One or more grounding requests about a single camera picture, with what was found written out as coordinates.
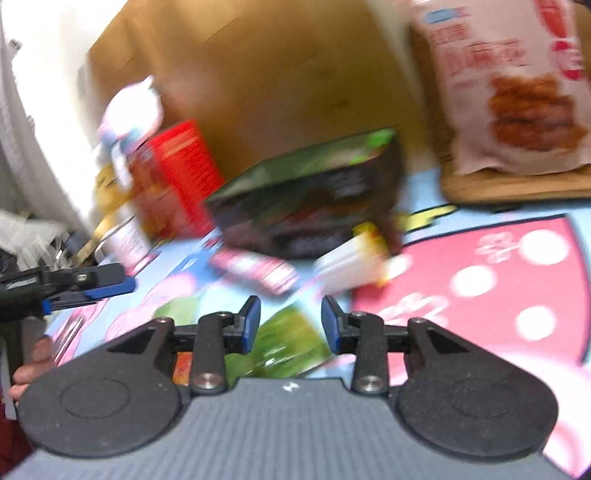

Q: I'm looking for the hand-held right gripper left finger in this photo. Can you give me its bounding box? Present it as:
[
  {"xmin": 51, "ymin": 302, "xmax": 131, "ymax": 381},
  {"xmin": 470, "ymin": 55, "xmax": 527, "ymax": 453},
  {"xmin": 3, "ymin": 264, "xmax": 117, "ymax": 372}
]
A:
[{"xmin": 107, "ymin": 295, "xmax": 262, "ymax": 395}]

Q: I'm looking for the printed cartoon blanket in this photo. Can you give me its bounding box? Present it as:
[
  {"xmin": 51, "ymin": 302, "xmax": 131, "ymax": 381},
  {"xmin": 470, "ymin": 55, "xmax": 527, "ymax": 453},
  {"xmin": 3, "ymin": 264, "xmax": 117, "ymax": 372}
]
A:
[{"xmin": 46, "ymin": 166, "xmax": 591, "ymax": 478}]

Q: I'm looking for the large cardboard box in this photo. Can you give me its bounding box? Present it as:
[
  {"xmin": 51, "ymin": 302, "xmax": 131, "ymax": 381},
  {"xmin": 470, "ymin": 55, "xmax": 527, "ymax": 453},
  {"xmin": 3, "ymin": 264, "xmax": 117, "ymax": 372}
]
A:
[{"xmin": 85, "ymin": 0, "xmax": 591, "ymax": 205}]

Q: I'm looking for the white yellow snack packet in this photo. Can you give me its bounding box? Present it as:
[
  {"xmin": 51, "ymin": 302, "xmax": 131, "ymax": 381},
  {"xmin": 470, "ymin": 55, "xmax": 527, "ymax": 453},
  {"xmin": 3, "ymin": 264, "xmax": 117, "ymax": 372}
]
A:
[{"xmin": 314, "ymin": 222, "xmax": 407, "ymax": 289}]

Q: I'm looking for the crumpled clear plastic bag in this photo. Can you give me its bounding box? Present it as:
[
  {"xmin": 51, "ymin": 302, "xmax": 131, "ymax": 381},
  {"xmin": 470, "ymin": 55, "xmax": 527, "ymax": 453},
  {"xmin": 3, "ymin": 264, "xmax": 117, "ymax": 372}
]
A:
[{"xmin": 0, "ymin": 210, "xmax": 65, "ymax": 268}]

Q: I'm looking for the red orange snack packet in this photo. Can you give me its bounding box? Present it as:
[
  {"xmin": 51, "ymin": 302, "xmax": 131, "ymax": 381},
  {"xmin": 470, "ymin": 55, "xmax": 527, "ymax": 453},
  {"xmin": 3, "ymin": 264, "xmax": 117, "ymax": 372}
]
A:
[{"xmin": 173, "ymin": 353, "xmax": 192, "ymax": 386}]

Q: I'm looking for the pink white snack packet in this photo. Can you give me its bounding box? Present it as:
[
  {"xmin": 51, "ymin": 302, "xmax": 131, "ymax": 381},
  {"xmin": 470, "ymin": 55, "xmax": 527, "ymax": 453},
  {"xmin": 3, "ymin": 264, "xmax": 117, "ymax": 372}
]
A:
[{"xmin": 210, "ymin": 247, "xmax": 301, "ymax": 294}]

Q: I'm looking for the red snack box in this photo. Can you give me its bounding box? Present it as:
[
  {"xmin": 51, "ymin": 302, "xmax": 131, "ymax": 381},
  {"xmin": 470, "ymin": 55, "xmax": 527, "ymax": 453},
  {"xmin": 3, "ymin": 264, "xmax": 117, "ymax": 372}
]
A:
[{"xmin": 131, "ymin": 120, "xmax": 227, "ymax": 241}]

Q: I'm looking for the yellow white snack box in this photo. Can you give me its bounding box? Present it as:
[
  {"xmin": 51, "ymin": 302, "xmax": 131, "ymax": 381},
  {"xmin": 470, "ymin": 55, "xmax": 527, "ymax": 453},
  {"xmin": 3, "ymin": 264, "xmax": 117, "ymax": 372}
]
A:
[{"xmin": 92, "ymin": 166, "xmax": 153, "ymax": 273}]

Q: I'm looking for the pink snack bag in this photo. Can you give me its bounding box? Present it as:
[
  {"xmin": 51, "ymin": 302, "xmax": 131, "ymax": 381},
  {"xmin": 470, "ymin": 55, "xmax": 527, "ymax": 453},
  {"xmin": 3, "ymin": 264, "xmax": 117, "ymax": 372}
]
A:
[{"xmin": 409, "ymin": 0, "xmax": 591, "ymax": 176}]

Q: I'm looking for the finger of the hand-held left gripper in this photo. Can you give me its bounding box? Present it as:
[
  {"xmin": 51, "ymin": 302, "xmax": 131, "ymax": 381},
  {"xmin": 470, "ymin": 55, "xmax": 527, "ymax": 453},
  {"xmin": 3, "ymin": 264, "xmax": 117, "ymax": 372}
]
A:
[
  {"xmin": 42, "ymin": 293, "xmax": 100, "ymax": 315},
  {"xmin": 60, "ymin": 263, "xmax": 137, "ymax": 298}
]

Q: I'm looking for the white blue snack packet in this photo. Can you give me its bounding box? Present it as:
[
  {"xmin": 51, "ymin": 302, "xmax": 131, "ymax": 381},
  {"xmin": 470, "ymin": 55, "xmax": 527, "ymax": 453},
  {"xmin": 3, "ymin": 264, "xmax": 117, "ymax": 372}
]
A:
[{"xmin": 95, "ymin": 76, "xmax": 164, "ymax": 195}]

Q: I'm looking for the green snack packet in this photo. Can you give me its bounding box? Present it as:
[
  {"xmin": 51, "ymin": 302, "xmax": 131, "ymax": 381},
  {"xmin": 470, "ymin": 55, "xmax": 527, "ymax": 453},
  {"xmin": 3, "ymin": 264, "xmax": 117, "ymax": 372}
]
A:
[{"xmin": 224, "ymin": 305, "xmax": 333, "ymax": 379}]

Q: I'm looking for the person's left hand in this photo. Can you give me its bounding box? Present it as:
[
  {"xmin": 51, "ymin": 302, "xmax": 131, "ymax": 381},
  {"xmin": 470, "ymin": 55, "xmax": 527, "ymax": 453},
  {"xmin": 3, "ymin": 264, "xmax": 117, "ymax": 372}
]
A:
[{"xmin": 9, "ymin": 335, "xmax": 54, "ymax": 402}]

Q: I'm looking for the dark snack box green top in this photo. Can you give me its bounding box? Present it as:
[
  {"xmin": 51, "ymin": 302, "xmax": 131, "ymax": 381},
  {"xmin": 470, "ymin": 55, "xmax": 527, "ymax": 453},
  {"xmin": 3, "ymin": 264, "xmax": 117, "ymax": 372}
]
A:
[{"xmin": 203, "ymin": 128, "xmax": 407, "ymax": 259}]

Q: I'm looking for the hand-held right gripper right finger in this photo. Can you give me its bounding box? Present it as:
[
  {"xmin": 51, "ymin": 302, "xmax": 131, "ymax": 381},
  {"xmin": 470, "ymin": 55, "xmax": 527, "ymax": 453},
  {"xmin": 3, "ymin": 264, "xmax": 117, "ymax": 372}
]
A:
[{"xmin": 322, "ymin": 295, "xmax": 467, "ymax": 395}]

